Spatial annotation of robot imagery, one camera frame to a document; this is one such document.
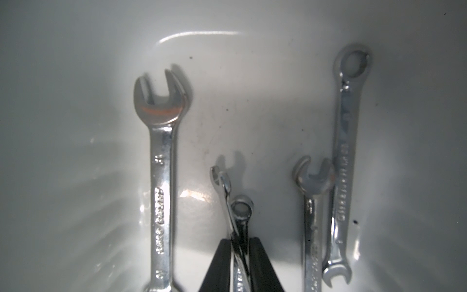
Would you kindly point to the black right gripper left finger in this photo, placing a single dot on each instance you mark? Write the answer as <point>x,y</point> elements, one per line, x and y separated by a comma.
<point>217,278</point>

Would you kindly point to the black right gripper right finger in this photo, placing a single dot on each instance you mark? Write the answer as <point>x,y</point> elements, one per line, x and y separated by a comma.
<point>263,276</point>

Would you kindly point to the small thin silver wrench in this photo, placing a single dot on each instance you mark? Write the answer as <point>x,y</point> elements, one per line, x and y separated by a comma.
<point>238,211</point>

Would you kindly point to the silver combination wrench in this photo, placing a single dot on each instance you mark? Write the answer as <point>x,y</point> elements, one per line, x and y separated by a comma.
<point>162,120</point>

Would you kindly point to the white plastic storage box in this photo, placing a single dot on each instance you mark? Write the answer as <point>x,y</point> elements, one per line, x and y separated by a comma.
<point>75,157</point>

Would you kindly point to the silver wrench in box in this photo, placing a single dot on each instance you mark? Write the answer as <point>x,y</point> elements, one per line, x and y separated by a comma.
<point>351,69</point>

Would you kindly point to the silver ring-end wrench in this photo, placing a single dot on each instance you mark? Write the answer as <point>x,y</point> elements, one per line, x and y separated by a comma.
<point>315,188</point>

